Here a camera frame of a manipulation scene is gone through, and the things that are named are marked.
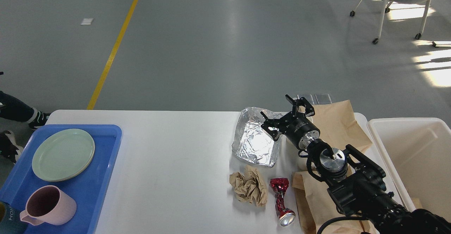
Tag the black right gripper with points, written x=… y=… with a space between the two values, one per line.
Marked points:
x=294 y=125

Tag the aluminium foil tray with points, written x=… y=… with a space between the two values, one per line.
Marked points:
x=251 y=143

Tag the green plate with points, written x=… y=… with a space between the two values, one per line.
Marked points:
x=56 y=147

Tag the pink mug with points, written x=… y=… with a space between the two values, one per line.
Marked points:
x=50 y=205

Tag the dark teal mug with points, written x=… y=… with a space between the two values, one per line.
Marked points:
x=10 y=222

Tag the pink plate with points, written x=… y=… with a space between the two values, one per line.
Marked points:
x=69 y=168

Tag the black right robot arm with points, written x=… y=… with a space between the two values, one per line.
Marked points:
x=355 y=182

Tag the grey floor outlet plate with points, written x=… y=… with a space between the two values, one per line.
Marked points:
x=317 y=99

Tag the brown paper bag upper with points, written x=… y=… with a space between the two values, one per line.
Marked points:
x=338 y=126

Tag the brown paper bag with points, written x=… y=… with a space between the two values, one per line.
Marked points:
x=338 y=126
x=315 y=207

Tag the crumpled brown paper ball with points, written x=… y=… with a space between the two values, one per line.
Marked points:
x=250 y=186

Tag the brown paper bag lower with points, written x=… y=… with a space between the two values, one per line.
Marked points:
x=315 y=207

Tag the crushed red soda can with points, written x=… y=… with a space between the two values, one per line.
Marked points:
x=286 y=216

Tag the white plastic bin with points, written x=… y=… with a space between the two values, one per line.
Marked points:
x=417 y=155

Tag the blue plastic tray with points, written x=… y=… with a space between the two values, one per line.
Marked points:
x=88 y=188

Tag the black green sneaker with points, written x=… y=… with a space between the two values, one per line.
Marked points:
x=8 y=146
x=39 y=120

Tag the person leg dark jeans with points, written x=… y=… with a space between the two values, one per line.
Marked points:
x=16 y=110

